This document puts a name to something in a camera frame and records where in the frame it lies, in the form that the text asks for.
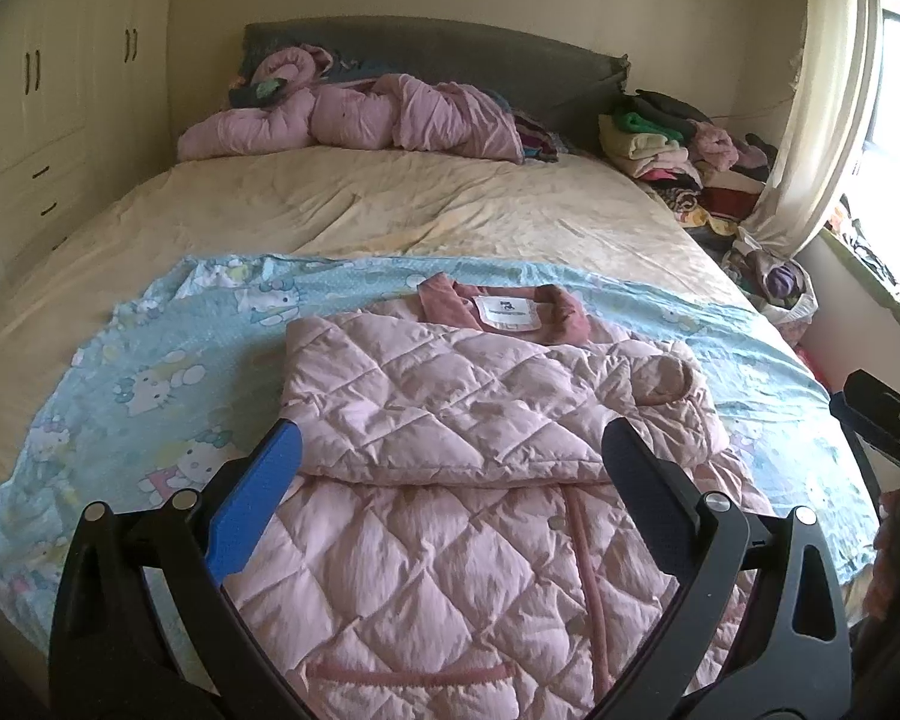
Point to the cream wardrobe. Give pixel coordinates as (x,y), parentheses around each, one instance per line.
(45,90)

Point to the blue cartoon print sheet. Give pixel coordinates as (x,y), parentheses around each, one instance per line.
(142,360)

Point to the clutter on window sill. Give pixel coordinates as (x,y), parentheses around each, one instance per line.
(885,277)

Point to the cream curtain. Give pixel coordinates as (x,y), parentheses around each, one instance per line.
(825,90)

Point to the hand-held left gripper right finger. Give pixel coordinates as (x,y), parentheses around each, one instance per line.
(645,495)

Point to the dark grey green cloth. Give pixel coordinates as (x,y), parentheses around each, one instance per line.
(259,91)

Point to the bed with cream bedsheet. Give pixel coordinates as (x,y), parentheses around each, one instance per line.
(390,202)

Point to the colourful striped clothes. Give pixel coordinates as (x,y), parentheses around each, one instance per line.
(536,139)

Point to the crumpled pink padded jacket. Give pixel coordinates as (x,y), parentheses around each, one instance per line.
(390,116)

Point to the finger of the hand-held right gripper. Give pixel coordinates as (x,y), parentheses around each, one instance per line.
(881,412)

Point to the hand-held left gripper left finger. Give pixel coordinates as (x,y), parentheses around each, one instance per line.
(251,499)

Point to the person's right hand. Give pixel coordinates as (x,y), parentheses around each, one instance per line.
(891,514)

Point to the plastic bag with purple clothes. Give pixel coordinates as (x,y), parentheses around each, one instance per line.
(784,281)

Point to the pile of folded clothes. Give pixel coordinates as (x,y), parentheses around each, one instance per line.
(660,146)

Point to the pink quilted jacket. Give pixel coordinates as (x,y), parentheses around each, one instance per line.
(450,405)

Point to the grey padded headboard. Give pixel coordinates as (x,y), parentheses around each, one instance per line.
(525,67)

